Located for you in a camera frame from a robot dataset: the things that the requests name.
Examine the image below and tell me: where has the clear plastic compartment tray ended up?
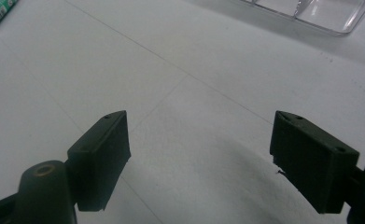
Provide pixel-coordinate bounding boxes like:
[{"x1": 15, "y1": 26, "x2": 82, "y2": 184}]
[{"x1": 239, "y1": 0, "x2": 365, "y2": 35}]

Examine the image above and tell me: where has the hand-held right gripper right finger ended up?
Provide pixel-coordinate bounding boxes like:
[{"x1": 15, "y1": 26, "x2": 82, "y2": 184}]
[{"x1": 269, "y1": 110, "x2": 360, "y2": 215}]

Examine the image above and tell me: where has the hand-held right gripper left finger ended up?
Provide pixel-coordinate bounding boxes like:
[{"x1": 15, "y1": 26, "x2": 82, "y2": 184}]
[{"x1": 65, "y1": 110, "x2": 132, "y2": 213}]

